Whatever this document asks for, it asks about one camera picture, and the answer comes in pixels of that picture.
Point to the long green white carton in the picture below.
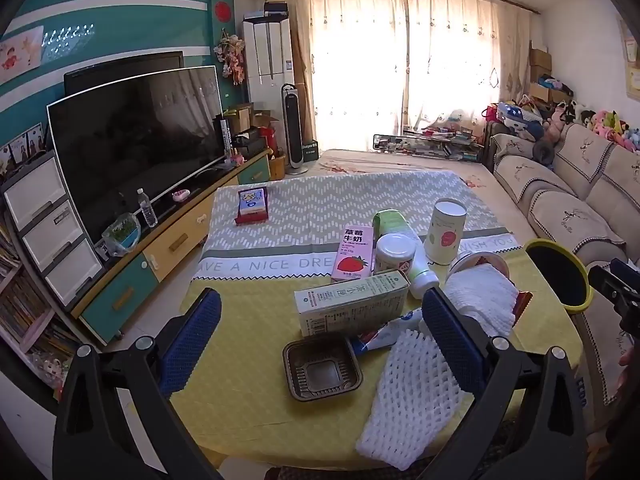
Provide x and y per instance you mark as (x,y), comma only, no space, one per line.
(350,302)

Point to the white round jar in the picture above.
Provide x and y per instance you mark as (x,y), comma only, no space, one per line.
(394,255)

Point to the white standing air conditioner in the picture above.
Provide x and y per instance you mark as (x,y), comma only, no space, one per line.
(267,60)

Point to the red canister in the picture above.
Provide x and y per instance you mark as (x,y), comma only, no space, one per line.
(268,140)

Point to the black flat television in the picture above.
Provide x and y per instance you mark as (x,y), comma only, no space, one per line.
(120,67)

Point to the small pink toy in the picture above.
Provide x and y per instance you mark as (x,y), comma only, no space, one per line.
(181,195)

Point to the teal yellow television cabinet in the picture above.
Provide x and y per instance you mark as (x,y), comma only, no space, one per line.
(175,245)

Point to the row of plush toys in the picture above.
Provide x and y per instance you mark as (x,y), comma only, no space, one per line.
(600,122)

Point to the beige sofa with covers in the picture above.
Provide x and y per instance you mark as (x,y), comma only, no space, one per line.
(575,185)

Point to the boxes on television cabinet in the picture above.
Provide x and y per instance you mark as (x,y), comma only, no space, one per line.
(247,130)

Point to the red round wall decoration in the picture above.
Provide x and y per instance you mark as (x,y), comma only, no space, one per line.
(223,10)

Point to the sheer cream curtains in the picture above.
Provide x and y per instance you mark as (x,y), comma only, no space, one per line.
(400,60)

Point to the brown plastic tray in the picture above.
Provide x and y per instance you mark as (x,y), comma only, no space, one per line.
(322,370)

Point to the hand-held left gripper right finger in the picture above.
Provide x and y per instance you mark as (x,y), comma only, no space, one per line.
(450,340)

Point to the white plastic drawer unit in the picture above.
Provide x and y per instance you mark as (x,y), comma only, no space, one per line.
(50,232)

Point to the red snack packet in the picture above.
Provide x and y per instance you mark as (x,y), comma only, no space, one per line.
(523,305)

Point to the white foam fruit net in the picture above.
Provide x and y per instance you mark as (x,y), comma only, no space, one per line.
(415,400)

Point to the wooden bucket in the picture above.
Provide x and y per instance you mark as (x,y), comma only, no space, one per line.
(277,165)

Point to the white paper towel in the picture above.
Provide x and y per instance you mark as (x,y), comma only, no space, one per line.
(482,297)

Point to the green drink carton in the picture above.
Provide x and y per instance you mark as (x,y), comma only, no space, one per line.
(392,222)

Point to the framed flower painting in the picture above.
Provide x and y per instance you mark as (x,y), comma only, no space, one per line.
(631,60)

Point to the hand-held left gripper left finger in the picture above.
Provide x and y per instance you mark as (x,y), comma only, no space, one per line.
(192,340)

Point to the clear water bottle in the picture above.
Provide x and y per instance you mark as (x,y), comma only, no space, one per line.
(147,210)

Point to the stacked cardboard boxes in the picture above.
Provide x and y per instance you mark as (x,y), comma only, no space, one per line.
(542,72)

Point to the grey neck pillow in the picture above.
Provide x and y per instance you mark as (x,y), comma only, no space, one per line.
(544,152)

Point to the blue star print bag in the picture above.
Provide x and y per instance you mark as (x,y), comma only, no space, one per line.
(520,115)

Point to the large curved television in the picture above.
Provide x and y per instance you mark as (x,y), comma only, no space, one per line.
(135,150)

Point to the plastic bag of greens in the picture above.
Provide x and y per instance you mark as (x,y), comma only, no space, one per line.
(121,235)

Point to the cream cylindrical can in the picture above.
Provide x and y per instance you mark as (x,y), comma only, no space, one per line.
(444,235)

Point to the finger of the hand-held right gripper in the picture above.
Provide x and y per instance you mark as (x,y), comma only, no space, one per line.
(625,270)
(607,285)

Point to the toothpaste tube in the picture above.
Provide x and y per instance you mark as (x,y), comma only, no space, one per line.
(385,332)

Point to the tissue box in red holder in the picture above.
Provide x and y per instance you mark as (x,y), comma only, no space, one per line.
(252,205)

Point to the yellow round bin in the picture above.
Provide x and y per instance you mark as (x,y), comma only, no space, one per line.
(560,280)

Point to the wall photo prints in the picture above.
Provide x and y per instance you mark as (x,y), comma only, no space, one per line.
(22,147)

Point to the white plastic bottle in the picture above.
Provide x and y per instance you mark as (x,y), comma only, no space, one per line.
(424,272)

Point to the hanging flower garland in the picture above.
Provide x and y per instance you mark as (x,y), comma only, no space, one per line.
(231,55)

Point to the bookshelf with books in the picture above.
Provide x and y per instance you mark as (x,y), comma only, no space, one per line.
(22,320)

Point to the person's right hand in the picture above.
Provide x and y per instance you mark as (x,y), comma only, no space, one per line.
(626,367)

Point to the glass table with books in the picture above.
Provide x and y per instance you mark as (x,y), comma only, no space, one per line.
(430,142)

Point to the black silver tower fan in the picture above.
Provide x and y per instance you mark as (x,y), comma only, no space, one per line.
(295,130)

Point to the white paper bowl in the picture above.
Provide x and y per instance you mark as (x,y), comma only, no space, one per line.
(467,260)

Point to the cartoon wall poster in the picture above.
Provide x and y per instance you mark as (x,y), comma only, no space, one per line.
(20,55)

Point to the pink strawberry milk carton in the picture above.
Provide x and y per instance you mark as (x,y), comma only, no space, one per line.
(356,252)

